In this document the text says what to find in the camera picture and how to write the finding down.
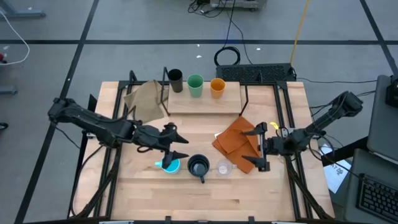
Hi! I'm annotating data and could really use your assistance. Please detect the wooden shelf with black brackets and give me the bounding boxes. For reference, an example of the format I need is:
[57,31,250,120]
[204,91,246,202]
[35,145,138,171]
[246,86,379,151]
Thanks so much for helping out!
[160,67,249,118]

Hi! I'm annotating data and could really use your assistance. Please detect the grey table foot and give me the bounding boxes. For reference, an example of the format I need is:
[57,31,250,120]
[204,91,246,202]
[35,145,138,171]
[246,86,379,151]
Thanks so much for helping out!
[0,85,19,95]
[0,0,47,19]

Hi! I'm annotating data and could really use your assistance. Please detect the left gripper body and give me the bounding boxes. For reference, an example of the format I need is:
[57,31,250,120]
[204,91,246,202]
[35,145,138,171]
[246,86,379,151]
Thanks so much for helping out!
[133,123,178,154]

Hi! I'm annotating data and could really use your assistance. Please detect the light green cup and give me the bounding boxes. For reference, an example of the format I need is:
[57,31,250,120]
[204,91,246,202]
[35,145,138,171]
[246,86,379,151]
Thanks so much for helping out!
[187,73,205,98]

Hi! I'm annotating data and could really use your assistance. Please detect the black floor cable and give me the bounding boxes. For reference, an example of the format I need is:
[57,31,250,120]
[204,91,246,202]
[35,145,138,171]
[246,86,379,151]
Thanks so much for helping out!
[295,77,377,85]

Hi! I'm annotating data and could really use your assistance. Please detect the grey closed laptop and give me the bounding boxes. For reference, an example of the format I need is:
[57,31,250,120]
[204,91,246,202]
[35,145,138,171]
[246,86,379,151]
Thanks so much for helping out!
[366,74,398,162]

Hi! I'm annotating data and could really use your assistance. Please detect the clear plastic cup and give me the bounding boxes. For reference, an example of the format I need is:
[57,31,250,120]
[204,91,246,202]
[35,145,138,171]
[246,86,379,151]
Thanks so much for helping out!
[215,158,238,177]

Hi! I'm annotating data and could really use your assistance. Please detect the dark blue enamel mug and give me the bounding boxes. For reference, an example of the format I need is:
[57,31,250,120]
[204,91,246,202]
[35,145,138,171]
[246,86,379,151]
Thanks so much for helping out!
[187,154,211,184]

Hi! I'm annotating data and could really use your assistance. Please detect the grey laptop with black keyboard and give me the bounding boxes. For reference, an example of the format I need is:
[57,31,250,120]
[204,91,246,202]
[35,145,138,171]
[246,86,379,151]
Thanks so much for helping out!
[343,148,398,224]

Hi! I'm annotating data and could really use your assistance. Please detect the yellow cable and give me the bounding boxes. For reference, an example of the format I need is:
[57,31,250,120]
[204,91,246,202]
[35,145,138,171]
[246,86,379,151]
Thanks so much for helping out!
[289,0,311,65]

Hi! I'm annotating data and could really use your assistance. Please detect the white paper sheet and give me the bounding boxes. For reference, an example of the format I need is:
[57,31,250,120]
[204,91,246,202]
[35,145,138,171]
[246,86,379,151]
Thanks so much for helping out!
[320,143,352,194]

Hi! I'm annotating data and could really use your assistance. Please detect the orange plastic cup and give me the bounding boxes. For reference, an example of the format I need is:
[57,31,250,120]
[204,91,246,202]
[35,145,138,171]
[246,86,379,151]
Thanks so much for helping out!
[210,77,226,100]

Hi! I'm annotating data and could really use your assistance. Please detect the grey cart base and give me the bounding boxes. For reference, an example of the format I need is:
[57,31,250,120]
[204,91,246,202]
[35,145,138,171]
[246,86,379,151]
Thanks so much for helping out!
[210,0,268,10]

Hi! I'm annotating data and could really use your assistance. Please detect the turquoise mug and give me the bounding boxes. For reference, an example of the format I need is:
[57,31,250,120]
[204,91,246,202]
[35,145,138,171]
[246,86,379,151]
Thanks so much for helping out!
[154,157,182,174]

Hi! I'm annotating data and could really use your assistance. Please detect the black coiled cable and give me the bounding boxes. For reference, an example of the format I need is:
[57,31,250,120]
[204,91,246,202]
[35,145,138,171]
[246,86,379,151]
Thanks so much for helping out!
[213,0,242,67]

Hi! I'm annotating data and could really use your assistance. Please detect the orange cloth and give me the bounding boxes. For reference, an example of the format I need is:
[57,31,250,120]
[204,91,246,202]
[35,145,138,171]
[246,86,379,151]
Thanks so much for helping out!
[211,116,262,174]

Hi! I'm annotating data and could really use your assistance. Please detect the white floor cable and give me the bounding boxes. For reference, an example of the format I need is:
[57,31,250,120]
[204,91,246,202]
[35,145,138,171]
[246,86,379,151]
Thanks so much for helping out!
[0,11,30,66]

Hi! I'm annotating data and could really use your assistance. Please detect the beige cloth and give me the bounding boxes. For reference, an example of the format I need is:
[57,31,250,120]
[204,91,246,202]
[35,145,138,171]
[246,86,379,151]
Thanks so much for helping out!
[123,80,170,124]

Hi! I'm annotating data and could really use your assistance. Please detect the black box device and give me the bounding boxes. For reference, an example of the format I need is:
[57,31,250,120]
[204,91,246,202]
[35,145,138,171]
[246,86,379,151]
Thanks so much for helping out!
[385,76,398,108]

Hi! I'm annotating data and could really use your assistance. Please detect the tall black cup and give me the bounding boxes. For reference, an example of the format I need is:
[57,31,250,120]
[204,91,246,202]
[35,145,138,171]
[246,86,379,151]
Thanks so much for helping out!
[167,68,184,93]

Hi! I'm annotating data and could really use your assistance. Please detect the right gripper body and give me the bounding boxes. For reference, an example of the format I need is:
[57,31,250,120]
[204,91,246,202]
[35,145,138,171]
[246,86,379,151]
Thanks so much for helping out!
[259,131,295,165]

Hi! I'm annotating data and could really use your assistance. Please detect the black rig frame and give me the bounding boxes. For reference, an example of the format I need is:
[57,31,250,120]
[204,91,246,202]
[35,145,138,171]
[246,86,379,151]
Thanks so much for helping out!
[67,70,335,224]

